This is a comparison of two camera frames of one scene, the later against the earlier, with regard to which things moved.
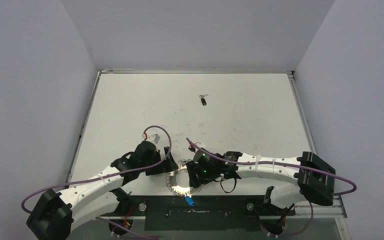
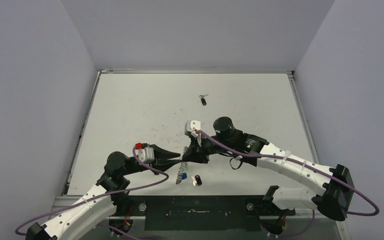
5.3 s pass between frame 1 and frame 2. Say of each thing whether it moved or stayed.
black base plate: stayed
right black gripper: moved
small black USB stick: stayed
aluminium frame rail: stayed
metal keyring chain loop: moved
